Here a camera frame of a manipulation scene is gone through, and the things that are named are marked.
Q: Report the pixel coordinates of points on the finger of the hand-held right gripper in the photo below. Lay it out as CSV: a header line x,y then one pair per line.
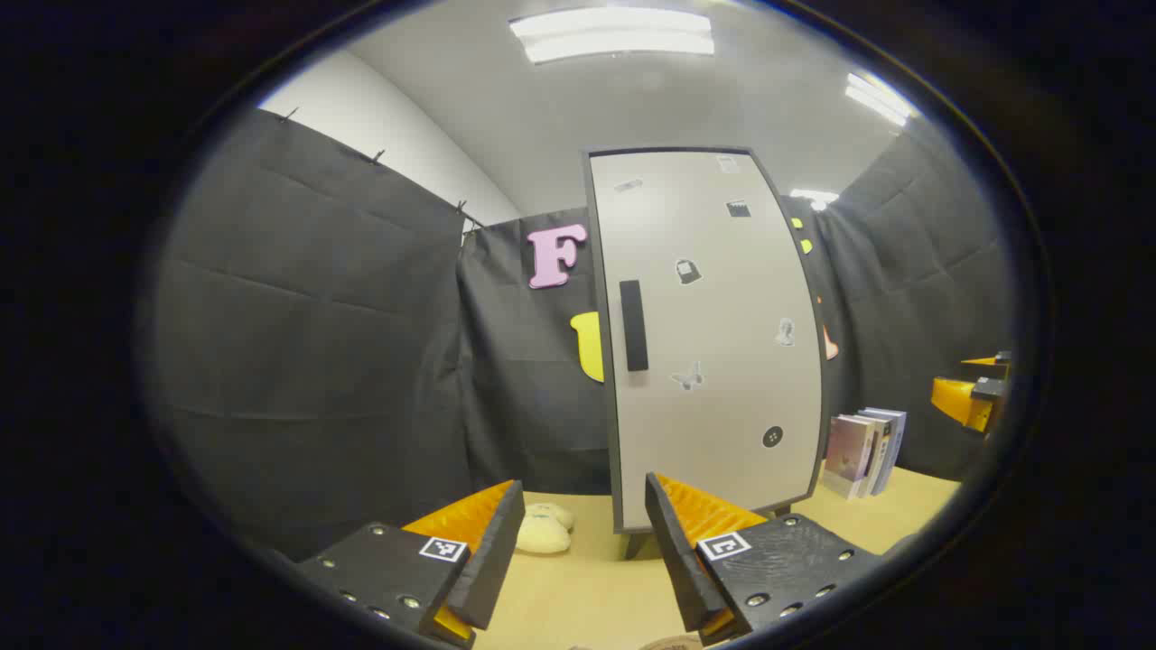
x,y
1001,361
962,402

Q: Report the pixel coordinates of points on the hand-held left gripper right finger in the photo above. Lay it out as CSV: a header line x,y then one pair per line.
x,y
677,569

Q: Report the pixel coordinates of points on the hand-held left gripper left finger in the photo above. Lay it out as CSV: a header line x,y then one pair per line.
x,y
492,560

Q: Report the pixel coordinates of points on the gray cabinet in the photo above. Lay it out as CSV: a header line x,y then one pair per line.
x,y
635,544

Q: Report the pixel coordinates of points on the gray cabinet door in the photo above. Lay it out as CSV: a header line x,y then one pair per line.
x,y
713,298

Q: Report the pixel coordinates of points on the gray blue book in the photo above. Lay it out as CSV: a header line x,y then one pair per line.
x,y
894,442

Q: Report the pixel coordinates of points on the white spine book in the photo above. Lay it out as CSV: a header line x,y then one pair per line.
x,y
878,451

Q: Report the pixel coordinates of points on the pink cover book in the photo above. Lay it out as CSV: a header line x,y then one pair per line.
x,y
847,451

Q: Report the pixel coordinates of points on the black backdrop cloth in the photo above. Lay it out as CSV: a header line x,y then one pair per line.
x,y
316,316

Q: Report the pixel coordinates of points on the large ceiling light panel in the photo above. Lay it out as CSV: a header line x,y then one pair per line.
x,y
614,34

